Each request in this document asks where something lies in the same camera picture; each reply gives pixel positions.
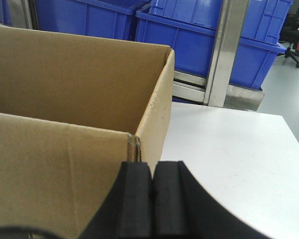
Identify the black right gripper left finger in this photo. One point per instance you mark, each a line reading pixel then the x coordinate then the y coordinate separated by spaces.
pixel 126 211

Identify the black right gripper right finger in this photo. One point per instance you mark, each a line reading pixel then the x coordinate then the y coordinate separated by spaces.
pixel 183 209

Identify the brown cardboard box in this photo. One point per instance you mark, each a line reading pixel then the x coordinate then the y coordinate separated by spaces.
pixel 72 109

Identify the blue plastic crate right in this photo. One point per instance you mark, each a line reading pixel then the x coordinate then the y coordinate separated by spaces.
pixel 193 48

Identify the blue plastic crate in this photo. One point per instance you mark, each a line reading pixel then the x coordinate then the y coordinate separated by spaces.
pixel 114 19
pixel 263 20
pixel 193 48

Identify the blue plastic crate left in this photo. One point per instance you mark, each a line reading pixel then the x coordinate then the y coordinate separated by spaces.
pixel 114 19

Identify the black office chair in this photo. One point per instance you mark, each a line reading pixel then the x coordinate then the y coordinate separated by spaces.
pixel 290 32

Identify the blue plastic crate upper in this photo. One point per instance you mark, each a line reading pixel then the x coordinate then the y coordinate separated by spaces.
pixel 263 20

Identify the metal shelf upright post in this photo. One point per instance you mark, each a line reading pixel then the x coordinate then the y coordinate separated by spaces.
pixel 230 24

